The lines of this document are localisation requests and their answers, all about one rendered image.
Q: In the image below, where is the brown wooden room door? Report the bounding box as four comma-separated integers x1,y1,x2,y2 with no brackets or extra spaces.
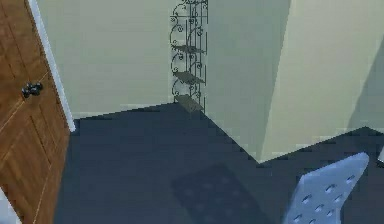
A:
0,0,71,224

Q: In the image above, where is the black round door knob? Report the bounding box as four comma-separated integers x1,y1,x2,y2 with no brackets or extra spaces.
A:
21,81,44,99

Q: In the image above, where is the black wire corner shelf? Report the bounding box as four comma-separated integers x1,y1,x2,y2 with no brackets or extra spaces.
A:
169,0,209,114

